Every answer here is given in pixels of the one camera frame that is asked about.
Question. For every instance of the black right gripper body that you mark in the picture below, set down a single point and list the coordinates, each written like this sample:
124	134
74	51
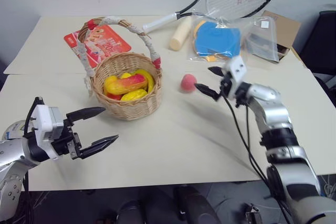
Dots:
225	85

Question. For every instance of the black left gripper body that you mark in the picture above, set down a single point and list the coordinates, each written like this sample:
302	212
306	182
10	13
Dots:
65	142

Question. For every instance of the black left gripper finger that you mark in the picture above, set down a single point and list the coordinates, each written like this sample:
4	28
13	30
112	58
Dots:
86	113
101	144

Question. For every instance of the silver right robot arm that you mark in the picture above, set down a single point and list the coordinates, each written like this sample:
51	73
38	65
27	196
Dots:
277	108

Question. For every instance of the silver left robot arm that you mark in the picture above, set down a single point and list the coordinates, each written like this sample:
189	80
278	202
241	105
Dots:
11	155

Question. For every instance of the pink peach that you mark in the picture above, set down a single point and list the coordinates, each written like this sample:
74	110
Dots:
187	83

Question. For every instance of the blue table tennis paddle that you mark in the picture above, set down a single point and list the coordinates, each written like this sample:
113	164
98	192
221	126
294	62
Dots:
218	39

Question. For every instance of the clear plastic paddle bag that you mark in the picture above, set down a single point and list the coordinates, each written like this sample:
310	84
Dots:
218	37

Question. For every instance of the yellow lemon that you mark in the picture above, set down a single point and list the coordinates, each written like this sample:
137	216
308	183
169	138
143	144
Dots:
135	95

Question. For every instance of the cream wooden cylinder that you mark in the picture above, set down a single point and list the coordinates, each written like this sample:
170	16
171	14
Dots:
180	33

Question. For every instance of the red and yellow mango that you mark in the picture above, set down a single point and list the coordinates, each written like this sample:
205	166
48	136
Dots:
130	82

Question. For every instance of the clear bag with grey contents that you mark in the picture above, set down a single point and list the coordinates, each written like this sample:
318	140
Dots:
262	43

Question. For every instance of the yellow banana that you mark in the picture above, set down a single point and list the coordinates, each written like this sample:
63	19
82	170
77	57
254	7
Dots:
149	79

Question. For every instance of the red printed packet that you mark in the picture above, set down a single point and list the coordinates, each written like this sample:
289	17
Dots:
110	44

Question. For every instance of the brown cardboard box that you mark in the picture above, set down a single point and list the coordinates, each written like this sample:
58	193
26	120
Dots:
284	28

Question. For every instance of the black chair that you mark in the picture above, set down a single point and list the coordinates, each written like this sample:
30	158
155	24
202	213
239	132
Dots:
321	45

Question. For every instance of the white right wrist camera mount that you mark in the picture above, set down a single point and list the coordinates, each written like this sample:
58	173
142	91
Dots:
236	70

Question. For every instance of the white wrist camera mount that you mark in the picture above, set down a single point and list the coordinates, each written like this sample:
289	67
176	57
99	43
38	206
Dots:
43	119
236	70

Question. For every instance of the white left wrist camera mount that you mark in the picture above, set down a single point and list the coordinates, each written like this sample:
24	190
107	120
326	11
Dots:
43	119

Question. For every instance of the small black metal bracket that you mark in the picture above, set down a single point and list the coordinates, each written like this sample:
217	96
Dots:
252	212

